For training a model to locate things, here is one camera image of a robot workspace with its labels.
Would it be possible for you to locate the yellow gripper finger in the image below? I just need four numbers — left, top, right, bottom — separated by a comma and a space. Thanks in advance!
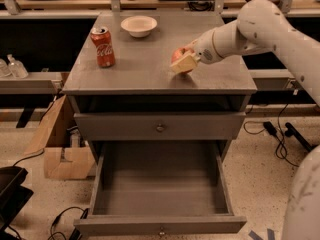
184, 41, 197, 50
170, 52, 200, 74

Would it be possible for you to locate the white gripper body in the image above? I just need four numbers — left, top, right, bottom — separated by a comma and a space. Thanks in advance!
194, 29, 220, 64

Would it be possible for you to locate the red apple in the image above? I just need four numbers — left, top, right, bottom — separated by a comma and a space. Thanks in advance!
171, 48, 191, 62

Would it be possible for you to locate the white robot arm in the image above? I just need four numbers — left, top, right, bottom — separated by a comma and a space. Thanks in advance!
171, 0, 320, 240

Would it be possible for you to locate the grey wooden drawer cabinet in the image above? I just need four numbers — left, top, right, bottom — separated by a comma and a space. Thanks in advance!
63, 10, 256, 155

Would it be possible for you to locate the closed grey top drawer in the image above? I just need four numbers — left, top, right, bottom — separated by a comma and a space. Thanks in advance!
74, 112, 245, 141

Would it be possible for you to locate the open grey middle drawer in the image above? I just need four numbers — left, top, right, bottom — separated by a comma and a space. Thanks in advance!
74, 141, 246, 237

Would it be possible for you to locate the white ceramic bowl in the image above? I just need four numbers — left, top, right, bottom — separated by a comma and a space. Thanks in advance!
121, 16, 157, 38

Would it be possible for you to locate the red cola can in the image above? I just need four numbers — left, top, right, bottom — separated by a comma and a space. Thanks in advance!
90, 26, 115, 68

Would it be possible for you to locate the black stand leg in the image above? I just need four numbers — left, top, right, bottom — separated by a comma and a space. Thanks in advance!
285, 122, 315, 152

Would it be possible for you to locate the brown cardboard box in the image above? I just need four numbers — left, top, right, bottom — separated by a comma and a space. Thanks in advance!
24, 94, 95, 180

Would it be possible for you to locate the black chair base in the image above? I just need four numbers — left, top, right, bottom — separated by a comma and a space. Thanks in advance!
0, 166, 33, 240

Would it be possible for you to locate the black floor cable right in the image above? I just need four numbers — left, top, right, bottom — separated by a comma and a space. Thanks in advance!
243, 102, 301, 168

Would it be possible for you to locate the black floor cable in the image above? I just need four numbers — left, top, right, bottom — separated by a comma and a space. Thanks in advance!
243, 102, 301, 168
48, 206, 90, 240

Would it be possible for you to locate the black floor cable left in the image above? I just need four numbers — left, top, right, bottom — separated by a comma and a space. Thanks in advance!
48, 206, 90, 240

